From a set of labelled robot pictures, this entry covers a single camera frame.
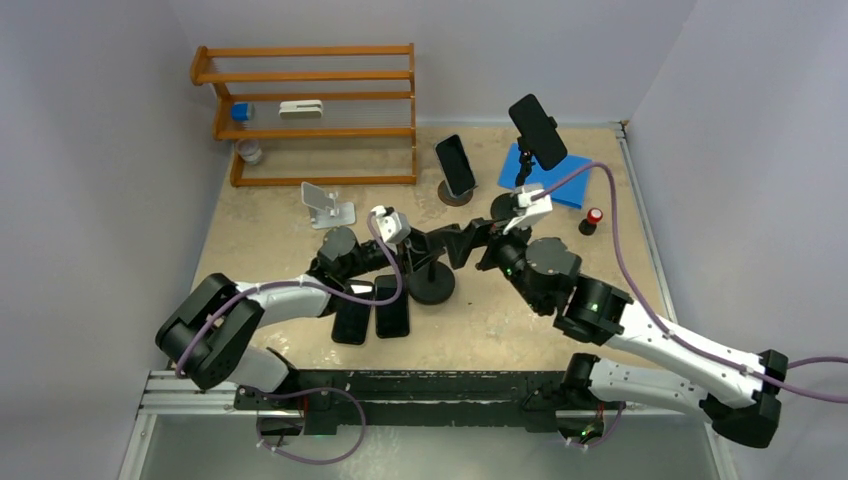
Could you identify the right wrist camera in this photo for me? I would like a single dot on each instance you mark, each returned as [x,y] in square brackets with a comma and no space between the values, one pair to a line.
[533,204]

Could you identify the red black button knob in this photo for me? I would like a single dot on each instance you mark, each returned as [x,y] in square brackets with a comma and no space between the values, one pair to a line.
[589,224]

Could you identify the white flat device on rack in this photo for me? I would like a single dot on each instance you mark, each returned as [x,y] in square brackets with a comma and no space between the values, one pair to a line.
[301,109]

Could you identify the black tall round-base stand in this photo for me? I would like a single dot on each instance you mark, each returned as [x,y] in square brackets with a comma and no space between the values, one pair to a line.
[503,206]

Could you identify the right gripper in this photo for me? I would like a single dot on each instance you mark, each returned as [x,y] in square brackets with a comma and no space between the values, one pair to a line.
[478,234]

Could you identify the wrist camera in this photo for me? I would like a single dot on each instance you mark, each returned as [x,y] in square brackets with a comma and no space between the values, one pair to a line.
[533,204]
[392,226]

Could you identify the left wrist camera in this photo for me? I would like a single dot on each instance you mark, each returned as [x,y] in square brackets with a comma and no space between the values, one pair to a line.
[392,226]

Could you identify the small clear plastic jar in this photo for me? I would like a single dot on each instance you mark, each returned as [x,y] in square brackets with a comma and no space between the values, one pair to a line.
[249,150]

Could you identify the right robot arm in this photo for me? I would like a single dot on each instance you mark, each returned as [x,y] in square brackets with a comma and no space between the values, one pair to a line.
[736,392]

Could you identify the black phone from silver stand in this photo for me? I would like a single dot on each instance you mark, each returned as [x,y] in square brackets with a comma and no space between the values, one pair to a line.
[351,320]

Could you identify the blue foam mat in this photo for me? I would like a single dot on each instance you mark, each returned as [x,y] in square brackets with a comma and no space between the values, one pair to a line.
[571,194]

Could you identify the phone on tall stand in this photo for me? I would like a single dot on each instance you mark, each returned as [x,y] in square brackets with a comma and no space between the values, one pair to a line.
[538,132]

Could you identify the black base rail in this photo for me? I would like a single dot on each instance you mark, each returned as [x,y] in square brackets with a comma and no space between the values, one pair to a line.
[536,401]

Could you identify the orange wooden rack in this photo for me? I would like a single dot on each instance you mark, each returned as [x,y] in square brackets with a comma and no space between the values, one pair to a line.
[328,115]

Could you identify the silver folding phone stand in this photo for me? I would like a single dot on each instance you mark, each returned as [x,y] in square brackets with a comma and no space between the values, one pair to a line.
[325,211]

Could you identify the blue white small box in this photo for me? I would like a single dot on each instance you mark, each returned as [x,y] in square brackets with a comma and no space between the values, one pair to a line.
[241,112]

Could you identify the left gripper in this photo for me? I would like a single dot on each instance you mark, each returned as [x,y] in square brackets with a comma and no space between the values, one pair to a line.
[416,247]

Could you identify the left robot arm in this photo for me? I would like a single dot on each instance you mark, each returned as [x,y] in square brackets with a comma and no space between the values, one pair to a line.
[208,336]

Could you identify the phone on wooden puck stand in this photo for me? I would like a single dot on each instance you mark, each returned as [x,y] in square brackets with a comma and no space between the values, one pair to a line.
[455,164]

